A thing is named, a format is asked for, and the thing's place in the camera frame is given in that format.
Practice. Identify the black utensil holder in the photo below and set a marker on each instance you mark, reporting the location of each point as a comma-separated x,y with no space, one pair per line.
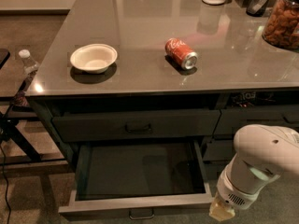
256,8

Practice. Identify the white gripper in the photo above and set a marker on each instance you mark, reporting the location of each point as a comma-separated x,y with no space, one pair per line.
233,192

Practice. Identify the red cola can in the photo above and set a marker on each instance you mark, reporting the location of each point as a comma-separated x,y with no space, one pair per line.
181,53

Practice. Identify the white paper bowl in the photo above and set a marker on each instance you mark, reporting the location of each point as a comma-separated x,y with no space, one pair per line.
94,58

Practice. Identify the glass jar of snacks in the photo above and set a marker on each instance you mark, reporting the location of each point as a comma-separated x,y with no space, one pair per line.
282,27

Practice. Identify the clear plastic water bottle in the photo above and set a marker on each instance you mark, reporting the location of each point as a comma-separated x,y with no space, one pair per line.
30,66

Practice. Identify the black side table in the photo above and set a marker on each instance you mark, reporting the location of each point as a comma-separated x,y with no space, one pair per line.
19,109

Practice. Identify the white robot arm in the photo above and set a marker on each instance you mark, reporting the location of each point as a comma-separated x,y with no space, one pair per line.
262,154

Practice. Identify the grey drawer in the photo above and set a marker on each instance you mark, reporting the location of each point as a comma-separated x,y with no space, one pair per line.
214,168
218,150
139,179
136,124
273,115

